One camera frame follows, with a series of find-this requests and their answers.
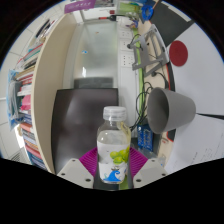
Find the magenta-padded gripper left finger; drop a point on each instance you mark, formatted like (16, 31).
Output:
(75, 171)

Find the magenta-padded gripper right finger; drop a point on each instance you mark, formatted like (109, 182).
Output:
(150, 171)

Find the clear plastic drink bottle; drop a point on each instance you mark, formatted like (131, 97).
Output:
(113, 146)

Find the small blue printed box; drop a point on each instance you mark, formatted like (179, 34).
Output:
(144, 137)

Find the black computer monitor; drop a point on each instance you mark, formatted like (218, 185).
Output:
(80, 126)

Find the white paper sheets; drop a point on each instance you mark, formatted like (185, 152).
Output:
(196, 143)

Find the grey cup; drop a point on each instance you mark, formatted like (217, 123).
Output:
(173, 111)

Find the shelf unit with books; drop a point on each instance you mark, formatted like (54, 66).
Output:
(43, 100)

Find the flat round red coaster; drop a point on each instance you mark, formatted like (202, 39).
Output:
(178, 53)

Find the silver laptop stand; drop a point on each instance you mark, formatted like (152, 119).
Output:
(156, 50)

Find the black desk mat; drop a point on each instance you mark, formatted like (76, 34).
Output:
(168, 23)

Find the green drinking glass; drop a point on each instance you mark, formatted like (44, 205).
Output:
(128, 8)

